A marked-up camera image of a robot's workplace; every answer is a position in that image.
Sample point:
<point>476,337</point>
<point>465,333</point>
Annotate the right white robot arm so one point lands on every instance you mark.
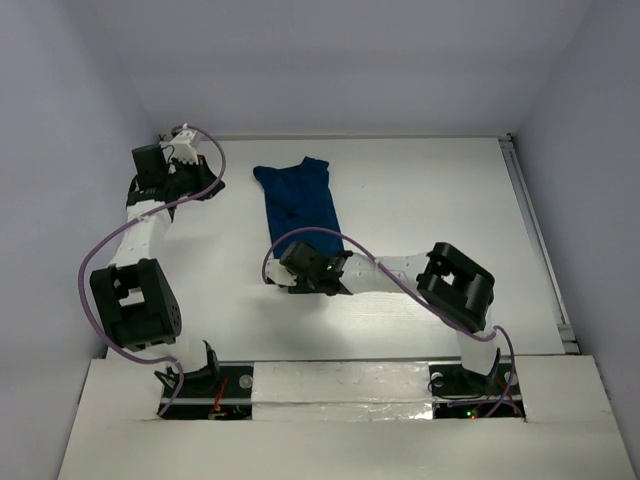
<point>454,288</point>

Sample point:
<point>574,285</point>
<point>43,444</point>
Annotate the silver foil tape strip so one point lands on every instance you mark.
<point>352,391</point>

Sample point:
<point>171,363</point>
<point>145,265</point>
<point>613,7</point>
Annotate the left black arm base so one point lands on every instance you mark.
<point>226,397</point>

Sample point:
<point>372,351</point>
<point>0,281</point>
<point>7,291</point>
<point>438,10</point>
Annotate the blue mickey mouse t-shirt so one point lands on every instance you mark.
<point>299,197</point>

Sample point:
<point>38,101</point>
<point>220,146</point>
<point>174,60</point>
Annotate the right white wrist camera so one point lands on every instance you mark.
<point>278,275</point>

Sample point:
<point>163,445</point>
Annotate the aluminium rail at table edge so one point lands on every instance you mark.
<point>566,332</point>

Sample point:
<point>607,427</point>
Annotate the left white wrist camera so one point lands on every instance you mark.
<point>182,147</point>

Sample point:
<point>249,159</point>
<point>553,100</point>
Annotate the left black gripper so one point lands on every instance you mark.
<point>201,176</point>

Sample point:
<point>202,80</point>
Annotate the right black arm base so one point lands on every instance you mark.
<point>460,394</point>

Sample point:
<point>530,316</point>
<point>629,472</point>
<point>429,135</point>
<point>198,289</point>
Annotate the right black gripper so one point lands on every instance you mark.
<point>301,284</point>

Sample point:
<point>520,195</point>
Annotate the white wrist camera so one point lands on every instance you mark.
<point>278,275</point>
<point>182,147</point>

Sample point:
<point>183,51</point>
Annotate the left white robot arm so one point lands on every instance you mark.
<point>139,316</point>

